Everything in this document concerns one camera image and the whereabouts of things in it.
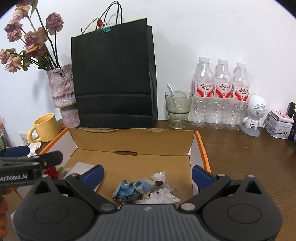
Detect red fabric rose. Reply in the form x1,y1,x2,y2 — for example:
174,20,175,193
44,166,58,180

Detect blue foil wrapper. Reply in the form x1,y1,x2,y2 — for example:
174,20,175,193
112,180,156,203

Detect white tissue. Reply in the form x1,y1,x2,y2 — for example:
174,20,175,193
135,188,181,204

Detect clear candy wrapper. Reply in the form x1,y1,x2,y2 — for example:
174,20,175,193
151,172,166,188

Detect person's left hand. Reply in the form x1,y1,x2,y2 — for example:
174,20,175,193
0,197,9,238

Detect crumpled white paper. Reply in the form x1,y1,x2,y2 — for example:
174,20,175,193
27,142,41,158

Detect yellow mug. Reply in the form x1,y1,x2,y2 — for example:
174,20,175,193
27,113,61,143

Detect red cardboard box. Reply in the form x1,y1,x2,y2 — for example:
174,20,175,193
41,128,211,201

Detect water bottle left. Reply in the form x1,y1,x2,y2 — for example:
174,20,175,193
191,57,214,128

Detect water bottle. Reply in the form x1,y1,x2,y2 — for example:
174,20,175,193
191,57,214,128
209,59,232,130
226,63,250,131

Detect clear glass cup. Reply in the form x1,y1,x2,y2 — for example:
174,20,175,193
165,83,193,130

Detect purple ceramic vase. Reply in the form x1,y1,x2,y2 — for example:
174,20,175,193
47,64,80,128

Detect white robot figurine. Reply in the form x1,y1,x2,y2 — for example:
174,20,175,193
240,94,267,137

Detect small tin box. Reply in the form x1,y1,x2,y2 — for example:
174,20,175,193
265,111,295,140

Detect water bottle middle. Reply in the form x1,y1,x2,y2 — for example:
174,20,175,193
209,59,232,130

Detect dried pink roses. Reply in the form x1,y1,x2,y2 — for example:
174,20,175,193
1,1,64,73

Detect water bottle right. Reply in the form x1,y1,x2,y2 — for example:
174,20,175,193
226,63,250,131

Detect black paper bag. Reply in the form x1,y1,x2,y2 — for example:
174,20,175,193
71,7,158,128

